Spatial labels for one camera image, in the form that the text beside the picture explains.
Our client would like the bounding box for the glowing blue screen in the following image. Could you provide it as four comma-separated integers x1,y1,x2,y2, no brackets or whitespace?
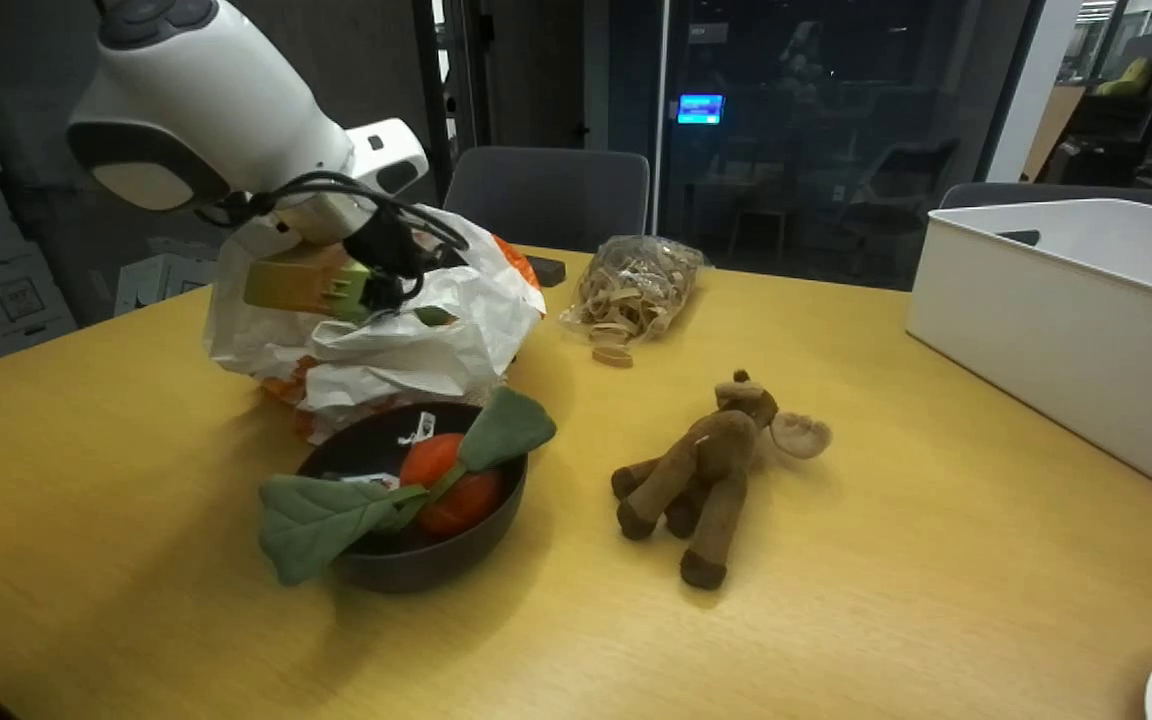
675,91,729,132

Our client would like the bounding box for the large white rectangular bin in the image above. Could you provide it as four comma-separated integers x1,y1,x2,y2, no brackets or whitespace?
904,196,1152,520

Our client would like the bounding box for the grey office chair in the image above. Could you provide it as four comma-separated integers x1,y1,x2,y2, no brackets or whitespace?
441,144,655,257

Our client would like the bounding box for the brown plush moose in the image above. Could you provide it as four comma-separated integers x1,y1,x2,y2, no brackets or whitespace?
610,369,835,596

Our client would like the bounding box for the clear bag of wooden pieces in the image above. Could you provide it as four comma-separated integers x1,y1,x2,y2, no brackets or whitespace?
559,232,711,370

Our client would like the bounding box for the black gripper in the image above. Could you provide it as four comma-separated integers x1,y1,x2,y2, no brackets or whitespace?
340,203,469,312

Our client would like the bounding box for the tan wrist camera box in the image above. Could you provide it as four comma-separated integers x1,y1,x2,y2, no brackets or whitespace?
239,245,379,324

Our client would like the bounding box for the black round bowl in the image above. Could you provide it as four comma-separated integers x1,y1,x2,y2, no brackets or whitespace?
294,399,532,598

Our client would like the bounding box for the white plastic bag red logo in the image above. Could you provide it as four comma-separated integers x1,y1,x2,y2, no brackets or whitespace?
205,203,553,444

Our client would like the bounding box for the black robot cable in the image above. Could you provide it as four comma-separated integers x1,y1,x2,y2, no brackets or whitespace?
220,169,476,273

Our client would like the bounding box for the small black flat case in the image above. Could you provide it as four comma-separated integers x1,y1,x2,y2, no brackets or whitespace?
524,248,570,293

